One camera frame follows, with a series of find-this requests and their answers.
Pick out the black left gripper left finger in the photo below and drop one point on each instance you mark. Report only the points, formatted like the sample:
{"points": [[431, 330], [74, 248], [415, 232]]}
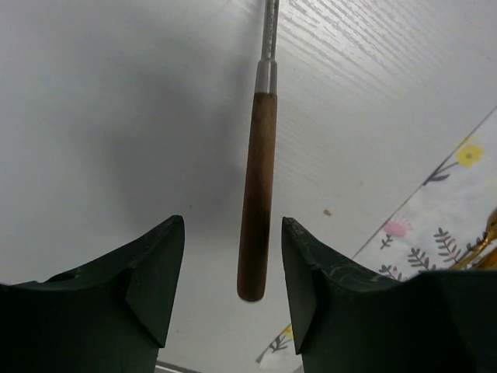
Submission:
{"points": [[111, 314]]}

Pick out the gold spoon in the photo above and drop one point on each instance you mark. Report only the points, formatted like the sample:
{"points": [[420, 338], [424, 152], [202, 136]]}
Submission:
{"points": [[488, 261]]}

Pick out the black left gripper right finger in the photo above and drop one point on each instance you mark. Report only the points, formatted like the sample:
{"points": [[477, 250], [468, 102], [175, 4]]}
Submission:
{"points": [[347, 318]]}

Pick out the wooden handled metal spatula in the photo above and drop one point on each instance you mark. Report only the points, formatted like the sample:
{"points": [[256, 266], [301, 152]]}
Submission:
{"points": [[256, 212]]}

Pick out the floral patterned placemat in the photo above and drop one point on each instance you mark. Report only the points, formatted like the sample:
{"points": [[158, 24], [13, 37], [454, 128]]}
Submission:
{"points": [[433, 230]]}

